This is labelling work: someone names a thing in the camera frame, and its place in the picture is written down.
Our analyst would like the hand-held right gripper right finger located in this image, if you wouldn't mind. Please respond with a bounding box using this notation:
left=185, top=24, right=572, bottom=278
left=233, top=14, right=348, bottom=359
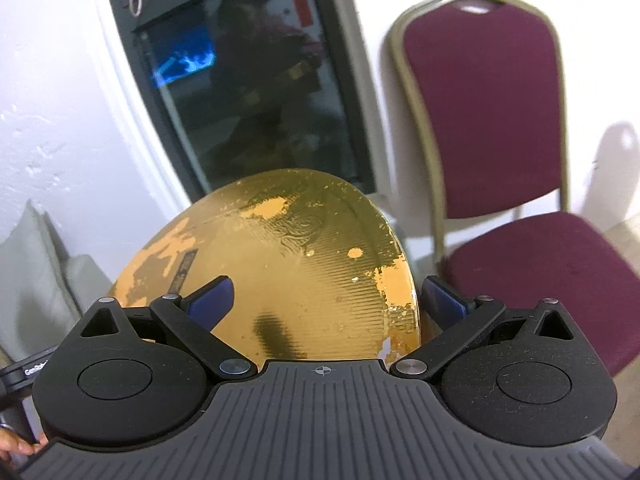
left=389, top=275, right=576, bottom=380

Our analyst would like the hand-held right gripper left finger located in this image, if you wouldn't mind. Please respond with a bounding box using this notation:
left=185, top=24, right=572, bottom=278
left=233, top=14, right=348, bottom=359
left=80, top=275, right=259, bottom=380

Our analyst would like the round gold lid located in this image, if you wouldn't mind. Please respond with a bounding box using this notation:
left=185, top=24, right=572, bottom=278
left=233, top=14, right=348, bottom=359
left=114, top=167, right=419, bottom=363

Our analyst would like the person's left hand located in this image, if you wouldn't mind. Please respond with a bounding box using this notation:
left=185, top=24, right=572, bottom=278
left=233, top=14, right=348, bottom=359
left=0, top=422, right=49, bottom=467

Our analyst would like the grey cushion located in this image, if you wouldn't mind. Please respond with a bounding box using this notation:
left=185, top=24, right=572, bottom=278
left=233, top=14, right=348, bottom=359
left=0, top=200, right=81, bottom=363
left=65, top=254, right=117, bottom=313

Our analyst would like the maroon padded chair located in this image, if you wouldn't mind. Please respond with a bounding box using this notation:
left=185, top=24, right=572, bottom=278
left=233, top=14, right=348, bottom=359
left=389, top=0, right=640, bottom=378

